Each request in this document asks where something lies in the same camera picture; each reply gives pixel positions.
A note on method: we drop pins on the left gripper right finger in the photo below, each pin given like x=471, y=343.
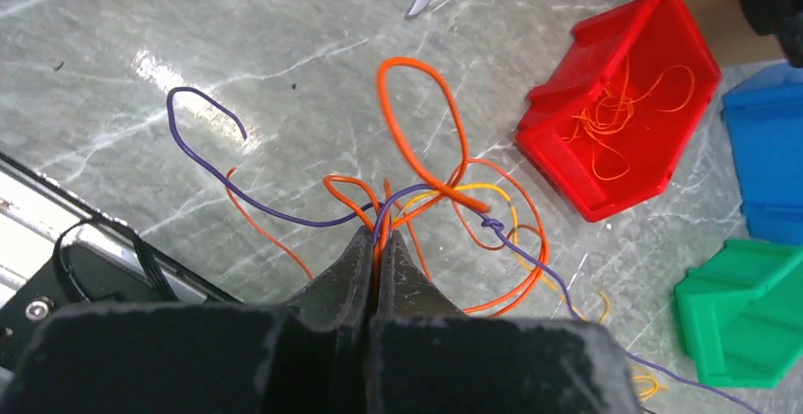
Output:
x=404, y=290

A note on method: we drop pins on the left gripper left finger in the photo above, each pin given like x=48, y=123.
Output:
x=339, y=294

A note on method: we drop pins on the red plastic bin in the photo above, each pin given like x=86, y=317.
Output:
x=609, y=127

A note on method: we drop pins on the green plastic bin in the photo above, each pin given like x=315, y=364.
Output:
x=740, y=314

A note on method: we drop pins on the blue plastic bin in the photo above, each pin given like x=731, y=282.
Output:
x=763, y=117

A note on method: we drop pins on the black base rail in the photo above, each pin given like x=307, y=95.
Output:
x=89, y=257

